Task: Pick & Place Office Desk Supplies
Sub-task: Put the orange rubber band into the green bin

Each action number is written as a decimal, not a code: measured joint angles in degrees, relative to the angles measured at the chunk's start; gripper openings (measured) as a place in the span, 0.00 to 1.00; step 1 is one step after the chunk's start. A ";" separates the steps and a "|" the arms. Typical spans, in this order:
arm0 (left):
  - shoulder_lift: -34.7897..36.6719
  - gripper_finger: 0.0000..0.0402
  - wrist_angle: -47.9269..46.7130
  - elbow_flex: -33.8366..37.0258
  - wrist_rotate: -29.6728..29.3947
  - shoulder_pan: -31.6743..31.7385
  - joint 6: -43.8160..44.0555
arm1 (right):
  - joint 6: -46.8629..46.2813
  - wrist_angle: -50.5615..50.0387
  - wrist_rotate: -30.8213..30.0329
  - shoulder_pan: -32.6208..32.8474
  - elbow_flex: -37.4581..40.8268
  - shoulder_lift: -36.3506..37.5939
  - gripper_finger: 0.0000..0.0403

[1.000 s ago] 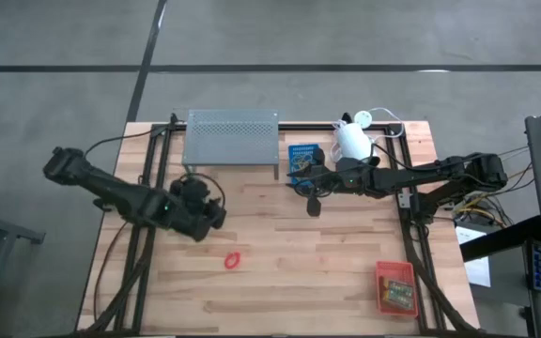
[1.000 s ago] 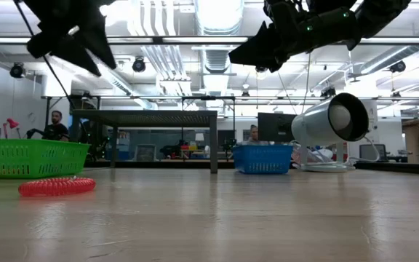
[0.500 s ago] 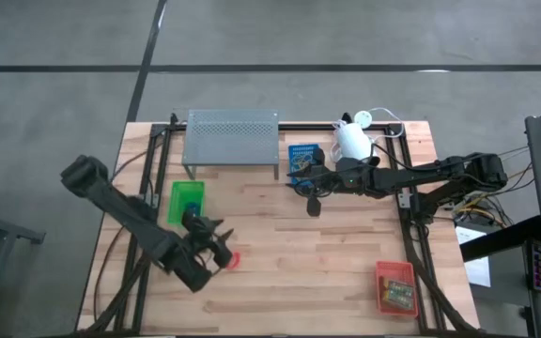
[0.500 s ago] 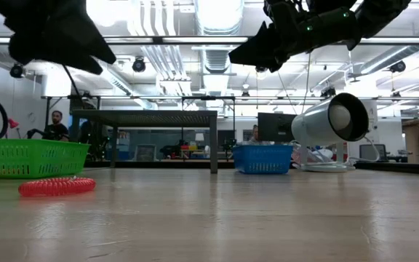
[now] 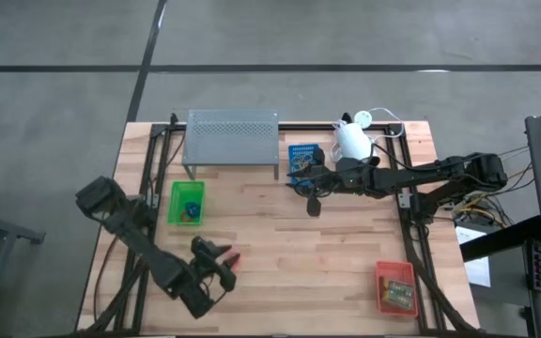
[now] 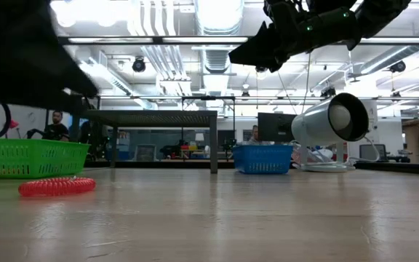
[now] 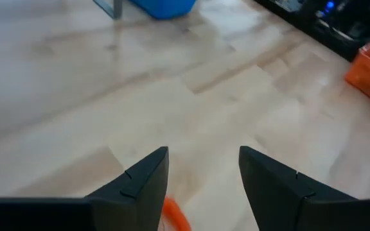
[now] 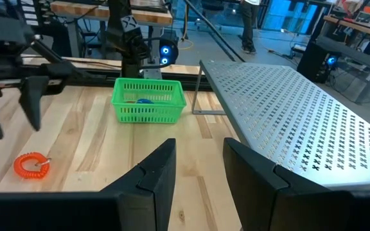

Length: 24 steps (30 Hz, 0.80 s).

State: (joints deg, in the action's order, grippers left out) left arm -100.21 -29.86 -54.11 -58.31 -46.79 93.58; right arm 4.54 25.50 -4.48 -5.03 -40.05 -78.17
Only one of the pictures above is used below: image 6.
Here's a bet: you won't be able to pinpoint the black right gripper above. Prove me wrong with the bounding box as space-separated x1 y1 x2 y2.
228 7 345 73

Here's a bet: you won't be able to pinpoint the green plastic basket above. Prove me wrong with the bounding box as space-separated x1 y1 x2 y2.
0 138 91 180

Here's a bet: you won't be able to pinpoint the blue plastic basket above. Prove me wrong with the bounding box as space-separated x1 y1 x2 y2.
231 144 294 175

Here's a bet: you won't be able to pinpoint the pink desk lamp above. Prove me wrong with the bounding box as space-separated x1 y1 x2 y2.
9 119 20 139

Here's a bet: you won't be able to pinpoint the grey office chair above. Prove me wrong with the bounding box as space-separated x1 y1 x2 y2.
135 144 158 162

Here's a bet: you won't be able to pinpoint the person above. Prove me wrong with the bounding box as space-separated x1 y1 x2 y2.
27 110 71 142
247 124 265 146

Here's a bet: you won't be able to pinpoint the black monitor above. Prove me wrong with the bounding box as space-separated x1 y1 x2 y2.
257 111 294 143

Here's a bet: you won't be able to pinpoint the white spot lamp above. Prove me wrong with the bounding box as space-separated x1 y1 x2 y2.
291 92 370 173

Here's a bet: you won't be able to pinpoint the colourful small bins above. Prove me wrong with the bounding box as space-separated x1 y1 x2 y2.
178 144 207 152

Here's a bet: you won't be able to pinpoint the grey perforated metal shelf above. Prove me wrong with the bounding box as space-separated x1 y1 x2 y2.
81 108 220 175

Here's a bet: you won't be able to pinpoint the grey monitor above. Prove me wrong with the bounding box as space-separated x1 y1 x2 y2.
359 143 387 159

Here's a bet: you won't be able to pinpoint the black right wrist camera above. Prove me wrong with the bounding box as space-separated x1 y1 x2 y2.
263 0 305 17

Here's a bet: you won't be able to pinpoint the black ceiling light rail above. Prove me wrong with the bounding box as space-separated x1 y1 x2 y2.
58 35 419 47

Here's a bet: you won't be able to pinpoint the white lamp cable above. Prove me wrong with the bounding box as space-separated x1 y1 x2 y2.
347 135 382 164

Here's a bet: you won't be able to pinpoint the black aluminium table frame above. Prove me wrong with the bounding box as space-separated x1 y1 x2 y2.
84 159 419 176

